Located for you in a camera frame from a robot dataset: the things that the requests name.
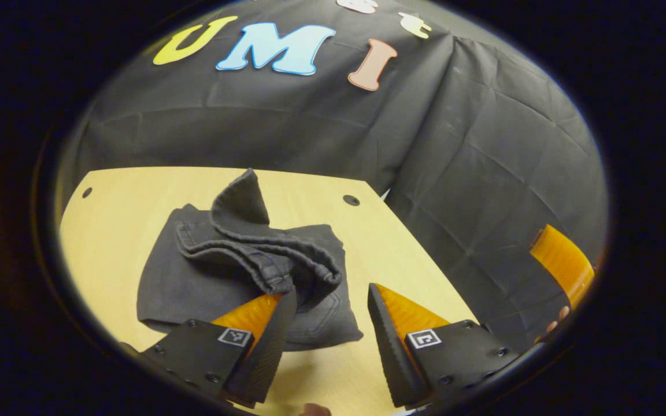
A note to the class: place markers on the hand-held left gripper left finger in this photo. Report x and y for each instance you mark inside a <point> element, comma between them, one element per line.
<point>263,358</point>

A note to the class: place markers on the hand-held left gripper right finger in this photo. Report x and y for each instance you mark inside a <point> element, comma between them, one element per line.
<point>388,346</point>

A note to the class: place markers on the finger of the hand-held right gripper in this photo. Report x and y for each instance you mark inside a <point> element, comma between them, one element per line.
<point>564,260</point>

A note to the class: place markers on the black jeans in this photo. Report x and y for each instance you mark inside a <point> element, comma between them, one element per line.
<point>194,277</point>

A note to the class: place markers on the black backdrop cloth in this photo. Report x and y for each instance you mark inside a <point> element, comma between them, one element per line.
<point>483,162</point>

